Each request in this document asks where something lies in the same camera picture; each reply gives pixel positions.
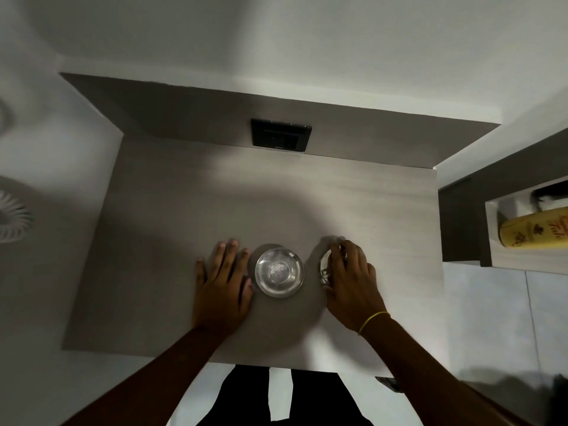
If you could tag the person's left hand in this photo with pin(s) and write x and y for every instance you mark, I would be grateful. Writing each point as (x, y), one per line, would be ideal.
(220, 301)

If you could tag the person's right hand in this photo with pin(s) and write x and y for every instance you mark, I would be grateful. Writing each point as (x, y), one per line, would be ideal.
(355, 292)

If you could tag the person's left little finger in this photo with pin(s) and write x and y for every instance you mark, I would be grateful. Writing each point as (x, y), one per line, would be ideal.
(200, 271)

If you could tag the person's left middle finger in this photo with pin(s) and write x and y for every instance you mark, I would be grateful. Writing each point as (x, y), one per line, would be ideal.
(230, 257)

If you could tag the person's right thumb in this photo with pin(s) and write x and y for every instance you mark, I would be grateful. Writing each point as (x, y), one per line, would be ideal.
(333, 272)

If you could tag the person's left thumb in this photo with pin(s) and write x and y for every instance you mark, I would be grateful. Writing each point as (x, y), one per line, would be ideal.
(247, 291)

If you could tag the steel tumbler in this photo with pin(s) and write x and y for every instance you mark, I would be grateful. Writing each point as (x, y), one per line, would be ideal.
(325, 267)

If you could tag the person's right forearm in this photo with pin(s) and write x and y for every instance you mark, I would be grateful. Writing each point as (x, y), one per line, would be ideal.
(426, 377)

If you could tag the person's left forearm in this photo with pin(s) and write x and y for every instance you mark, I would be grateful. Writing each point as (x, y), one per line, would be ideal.
(146, 385)

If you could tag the steel bowl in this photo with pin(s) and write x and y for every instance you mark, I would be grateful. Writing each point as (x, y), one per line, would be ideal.
(279, 272)

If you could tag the yellow wrist band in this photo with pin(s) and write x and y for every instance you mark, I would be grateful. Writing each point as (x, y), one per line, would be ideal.
(372, 320)

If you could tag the person's black trousers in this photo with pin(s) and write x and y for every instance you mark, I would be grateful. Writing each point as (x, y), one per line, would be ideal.
(248, 399)

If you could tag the dark wooden shelf unit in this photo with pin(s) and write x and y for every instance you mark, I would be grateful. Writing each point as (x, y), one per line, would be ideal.
(463, 217)

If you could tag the yellow bottle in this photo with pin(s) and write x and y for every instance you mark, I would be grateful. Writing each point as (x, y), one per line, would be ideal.
(534, 228)

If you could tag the black object on shelf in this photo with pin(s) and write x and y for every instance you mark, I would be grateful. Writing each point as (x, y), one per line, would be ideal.
(550, 192)

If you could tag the black wall switch plate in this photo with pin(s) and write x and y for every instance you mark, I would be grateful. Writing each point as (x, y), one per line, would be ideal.
(280, 135)

